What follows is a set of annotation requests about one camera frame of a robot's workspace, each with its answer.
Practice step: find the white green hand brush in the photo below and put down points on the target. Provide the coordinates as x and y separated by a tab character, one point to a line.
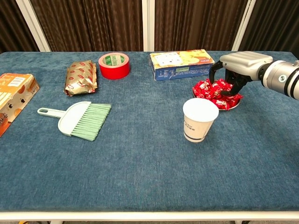
74	116

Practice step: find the white table frame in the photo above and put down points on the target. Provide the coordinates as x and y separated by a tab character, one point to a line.
149	215

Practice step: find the blue yellow cracker box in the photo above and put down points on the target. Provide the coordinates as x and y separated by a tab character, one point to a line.
182	67

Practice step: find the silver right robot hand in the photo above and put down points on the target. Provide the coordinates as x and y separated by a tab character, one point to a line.
245	63

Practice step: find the brown curtain panel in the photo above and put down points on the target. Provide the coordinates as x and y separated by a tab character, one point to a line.
11	23
88	23
198	23
275	23

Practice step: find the orange cardboard box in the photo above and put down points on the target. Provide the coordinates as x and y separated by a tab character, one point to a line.
14	98

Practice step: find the round metal plate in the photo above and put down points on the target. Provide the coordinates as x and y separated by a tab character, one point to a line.
230	109

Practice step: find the red tape roll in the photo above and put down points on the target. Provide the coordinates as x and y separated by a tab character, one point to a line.
114	72

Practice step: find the plate of red candies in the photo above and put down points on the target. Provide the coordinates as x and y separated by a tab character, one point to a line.
205	89

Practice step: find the blue felt tablecloth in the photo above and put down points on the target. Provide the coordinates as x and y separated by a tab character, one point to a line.
140	163

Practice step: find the brown patterned snack bag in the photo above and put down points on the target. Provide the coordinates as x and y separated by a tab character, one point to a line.
80	78

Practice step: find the white partition post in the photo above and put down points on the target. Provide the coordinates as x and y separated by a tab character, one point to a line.
244	23
32	25
148	23

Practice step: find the white paper cup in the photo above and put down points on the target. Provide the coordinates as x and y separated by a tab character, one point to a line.
198	126

